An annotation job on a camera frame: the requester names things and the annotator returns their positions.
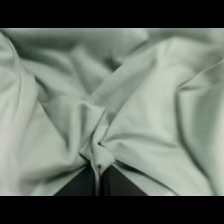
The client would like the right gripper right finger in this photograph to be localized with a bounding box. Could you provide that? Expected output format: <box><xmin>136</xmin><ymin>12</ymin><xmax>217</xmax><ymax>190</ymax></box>
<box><xmin>99</xmin><ymin>163</ymin><xmax>148</xmax><ymax>197</ymax></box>

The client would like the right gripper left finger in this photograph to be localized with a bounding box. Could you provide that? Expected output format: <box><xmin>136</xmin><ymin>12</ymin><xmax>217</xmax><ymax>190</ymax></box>
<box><xmin>53</xmin><ymin>163</ymin><xmax>97</xmax><ymax>197</ymax></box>

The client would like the pale green shirt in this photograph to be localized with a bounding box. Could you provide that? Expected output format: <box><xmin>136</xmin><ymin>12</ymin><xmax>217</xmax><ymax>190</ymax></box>
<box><xmin>0</xmin><ymin>28</ymin><xmax>224</xmax><ymax>197</ymax></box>

